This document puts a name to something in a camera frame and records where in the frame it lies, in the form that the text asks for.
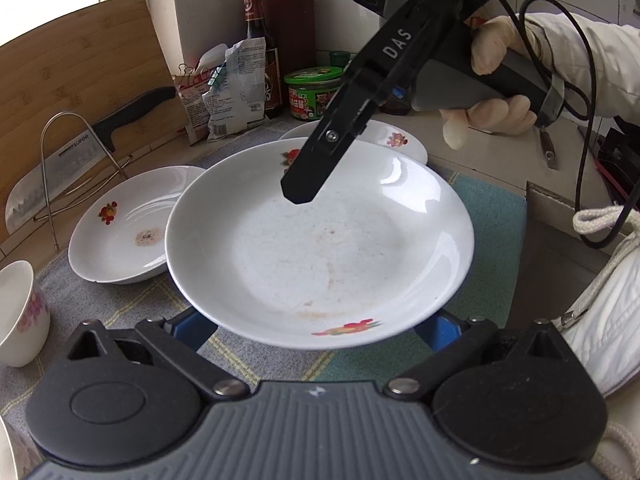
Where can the white fruit plate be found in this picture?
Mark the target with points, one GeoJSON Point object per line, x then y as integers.
{"type": "Point", "coordinates": [394, 138]}
{"type": "Point", "coordinates": [121, 237]}

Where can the bamboo cutting board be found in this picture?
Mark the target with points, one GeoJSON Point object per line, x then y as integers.
{"type": "Point", "coordinates": [70, 73]}

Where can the steel wire rack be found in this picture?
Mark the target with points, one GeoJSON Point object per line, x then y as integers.
{"type": "Point", "coordinates": [77, 158]}

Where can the dark red knife holder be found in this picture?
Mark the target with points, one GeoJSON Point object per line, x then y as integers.
{"type": "Point", "coordinates": [292, 25]}

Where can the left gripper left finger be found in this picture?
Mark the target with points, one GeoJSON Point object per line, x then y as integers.
{"type": "Point", "coordinates": [191, 328]}

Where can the dark soy sauce bottle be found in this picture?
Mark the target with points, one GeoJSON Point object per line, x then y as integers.
{"type": "Point", "coordinates": [256, 29]}

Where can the white jacket with cord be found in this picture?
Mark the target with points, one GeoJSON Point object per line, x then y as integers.
{"type": "Point", "coordinates": [602, 328]}

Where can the white floral bowl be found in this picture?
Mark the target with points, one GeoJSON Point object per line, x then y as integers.
{"type": "Point", "coordinates": [25, 316]}

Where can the green lid sauce jar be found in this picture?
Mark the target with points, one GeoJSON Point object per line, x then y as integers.
{"type": "Point", "coordinates": [310, 91]}

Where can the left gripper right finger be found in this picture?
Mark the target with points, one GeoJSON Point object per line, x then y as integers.
{"type": "Point", "coordinates": [439, 330]}

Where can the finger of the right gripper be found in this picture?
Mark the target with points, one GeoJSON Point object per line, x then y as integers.
{"type": "Point", "coordinates": [316, 160]}

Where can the grey teal checked mat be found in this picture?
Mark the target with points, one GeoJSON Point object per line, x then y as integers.
{"type": "Point", "coordinates": [498, 220]}

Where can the black handled kitchen knife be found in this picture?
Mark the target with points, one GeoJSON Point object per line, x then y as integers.
{"type": "Point", "coordinates": [26, 197]}

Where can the white fruit-pattern plate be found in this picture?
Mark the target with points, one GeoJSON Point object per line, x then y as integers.
{"type": "Point", "coordinates": [384, 245]}

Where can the white plastic food bag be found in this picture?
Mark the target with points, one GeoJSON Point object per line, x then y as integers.
{"type": "Point", "coordinates": [224, 94]}

